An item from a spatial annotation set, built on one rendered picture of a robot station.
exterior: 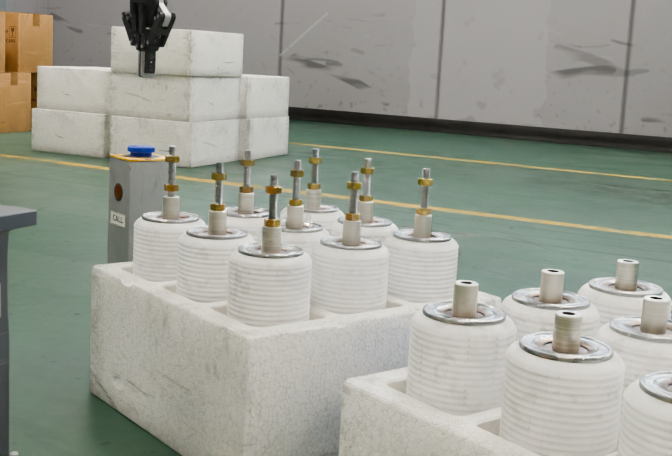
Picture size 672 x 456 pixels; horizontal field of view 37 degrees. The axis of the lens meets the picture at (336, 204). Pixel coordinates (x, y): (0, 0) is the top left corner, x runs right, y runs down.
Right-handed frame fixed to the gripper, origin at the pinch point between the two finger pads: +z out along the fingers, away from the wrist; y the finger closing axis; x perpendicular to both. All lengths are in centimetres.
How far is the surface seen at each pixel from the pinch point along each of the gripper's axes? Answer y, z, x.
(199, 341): -38, 30, 12
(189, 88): 214, 13, -129
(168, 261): -20.9, 24.6, 7.0
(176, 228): -21.1, 20.3, 6.1
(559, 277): -72, 17, -7
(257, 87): 234, 13, -174
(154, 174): -3.1, 15.8, -0.1
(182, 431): -35, 42, 12
